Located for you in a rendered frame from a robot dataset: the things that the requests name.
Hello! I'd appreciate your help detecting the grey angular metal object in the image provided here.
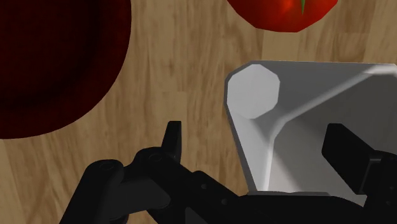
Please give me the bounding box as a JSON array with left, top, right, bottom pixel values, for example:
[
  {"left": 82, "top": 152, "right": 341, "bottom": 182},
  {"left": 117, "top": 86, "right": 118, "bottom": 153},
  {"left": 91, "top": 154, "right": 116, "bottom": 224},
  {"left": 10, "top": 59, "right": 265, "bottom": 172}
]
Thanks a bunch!
[{"left": 223, "top": 60, "right": 397, "bottom": 207}]

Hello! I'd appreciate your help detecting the red tomato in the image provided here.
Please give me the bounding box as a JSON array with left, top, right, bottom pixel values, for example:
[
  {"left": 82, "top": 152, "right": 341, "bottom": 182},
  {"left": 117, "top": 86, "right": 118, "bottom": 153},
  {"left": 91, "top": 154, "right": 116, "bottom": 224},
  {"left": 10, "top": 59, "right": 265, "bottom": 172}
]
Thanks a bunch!
[{"left": 226, "top": 0, "right": 340, "bottom": 33}]

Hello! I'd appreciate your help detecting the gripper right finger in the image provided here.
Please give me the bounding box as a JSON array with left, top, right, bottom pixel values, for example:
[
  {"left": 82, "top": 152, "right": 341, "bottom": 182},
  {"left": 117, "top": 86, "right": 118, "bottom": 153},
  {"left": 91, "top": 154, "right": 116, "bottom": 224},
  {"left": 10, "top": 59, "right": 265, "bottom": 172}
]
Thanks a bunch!
[{"left": 321, "top": 123, "right": 397, "bottom": 224}]

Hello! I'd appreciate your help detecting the dark red round bowl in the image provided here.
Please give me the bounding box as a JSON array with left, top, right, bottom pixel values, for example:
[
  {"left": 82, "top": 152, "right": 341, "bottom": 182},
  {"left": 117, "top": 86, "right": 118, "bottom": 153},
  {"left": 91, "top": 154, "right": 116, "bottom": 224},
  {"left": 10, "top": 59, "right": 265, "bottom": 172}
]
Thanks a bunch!
[{"left": 0, "top": 0, "right": 132, "bottom": 140}]

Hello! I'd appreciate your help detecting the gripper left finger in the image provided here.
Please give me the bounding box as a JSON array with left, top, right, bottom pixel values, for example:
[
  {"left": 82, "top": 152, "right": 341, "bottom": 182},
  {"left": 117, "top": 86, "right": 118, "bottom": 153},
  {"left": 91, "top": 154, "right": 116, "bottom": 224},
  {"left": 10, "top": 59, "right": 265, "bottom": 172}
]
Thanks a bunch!
[{"left": 59, "top": 120, "right": 249, "bottom": 224}]

